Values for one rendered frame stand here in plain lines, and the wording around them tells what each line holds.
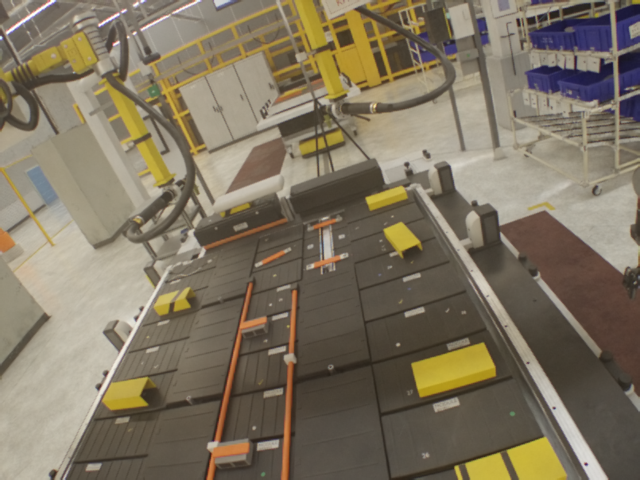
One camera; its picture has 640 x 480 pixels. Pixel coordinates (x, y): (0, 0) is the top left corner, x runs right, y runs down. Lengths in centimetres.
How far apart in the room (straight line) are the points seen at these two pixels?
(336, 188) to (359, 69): 939
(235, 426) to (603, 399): 82
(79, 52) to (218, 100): 889
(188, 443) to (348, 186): 119
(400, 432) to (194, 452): 47
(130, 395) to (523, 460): 97
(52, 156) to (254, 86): 539
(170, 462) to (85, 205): 644
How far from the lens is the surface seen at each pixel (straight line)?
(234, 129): 1045
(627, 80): 346
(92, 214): 720
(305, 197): 166
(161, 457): 101
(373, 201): 150
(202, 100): 1051
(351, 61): 1090
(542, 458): 70
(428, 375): 80
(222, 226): 177
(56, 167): 720
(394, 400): 82
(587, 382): 98
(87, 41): 162
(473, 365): 80
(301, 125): 596
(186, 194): 119
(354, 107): 149
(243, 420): 94
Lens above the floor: 167
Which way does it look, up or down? 27 degrees down
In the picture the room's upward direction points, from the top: 23 degrees counter-clockwise
